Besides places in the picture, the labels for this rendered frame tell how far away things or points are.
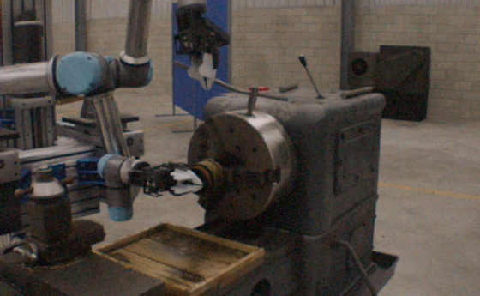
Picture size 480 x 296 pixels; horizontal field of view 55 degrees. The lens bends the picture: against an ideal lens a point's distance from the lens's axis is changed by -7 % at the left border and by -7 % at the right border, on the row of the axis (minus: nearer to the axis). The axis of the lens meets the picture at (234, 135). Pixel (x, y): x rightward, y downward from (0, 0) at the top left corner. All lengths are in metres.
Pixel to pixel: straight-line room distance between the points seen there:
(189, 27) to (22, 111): 0.82
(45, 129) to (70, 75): 0.56
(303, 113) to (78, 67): 0.65
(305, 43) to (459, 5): 3.81
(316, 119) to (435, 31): 9.93
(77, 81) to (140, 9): 0.51
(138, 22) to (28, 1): 0.44
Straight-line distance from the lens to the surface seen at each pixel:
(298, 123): 1.45
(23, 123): 1.87
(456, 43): 11.20
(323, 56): 12.12
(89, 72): 1.38
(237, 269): 1.23
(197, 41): 1.25
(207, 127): 1.40
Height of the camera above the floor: 1.42
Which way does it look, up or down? 10 degrees down
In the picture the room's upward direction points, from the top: straight up
